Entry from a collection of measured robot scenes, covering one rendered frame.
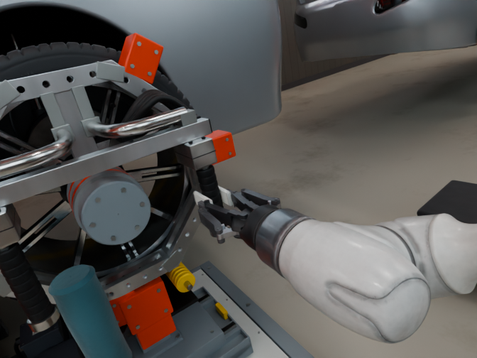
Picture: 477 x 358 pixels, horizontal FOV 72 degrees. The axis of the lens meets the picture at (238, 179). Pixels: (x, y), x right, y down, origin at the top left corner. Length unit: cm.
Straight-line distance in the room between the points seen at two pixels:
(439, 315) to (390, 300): 122
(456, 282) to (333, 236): 17
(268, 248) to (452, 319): 119
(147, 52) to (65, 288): 51
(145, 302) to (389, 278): 70
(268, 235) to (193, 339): 83
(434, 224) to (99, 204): 54
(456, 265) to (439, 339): 103
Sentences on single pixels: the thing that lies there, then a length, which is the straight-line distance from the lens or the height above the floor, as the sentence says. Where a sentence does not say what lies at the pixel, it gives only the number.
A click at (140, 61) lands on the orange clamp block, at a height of 110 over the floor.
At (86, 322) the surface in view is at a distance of 78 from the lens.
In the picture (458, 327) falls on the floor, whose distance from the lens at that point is 155.
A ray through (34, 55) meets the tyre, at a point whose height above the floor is 116.
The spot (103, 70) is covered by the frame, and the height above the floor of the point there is 110.
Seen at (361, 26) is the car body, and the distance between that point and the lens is 304.
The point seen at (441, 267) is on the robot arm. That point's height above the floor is 81.
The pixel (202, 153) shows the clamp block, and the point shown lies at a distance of 61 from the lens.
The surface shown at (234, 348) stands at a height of 17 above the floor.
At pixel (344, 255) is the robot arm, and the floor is 88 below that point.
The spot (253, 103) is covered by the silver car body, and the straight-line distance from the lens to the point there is 147.
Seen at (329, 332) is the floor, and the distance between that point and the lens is 147.
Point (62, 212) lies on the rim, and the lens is 91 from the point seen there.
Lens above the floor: 110
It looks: 22 degrees down
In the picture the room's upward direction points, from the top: 12 degrees counter-clockwise
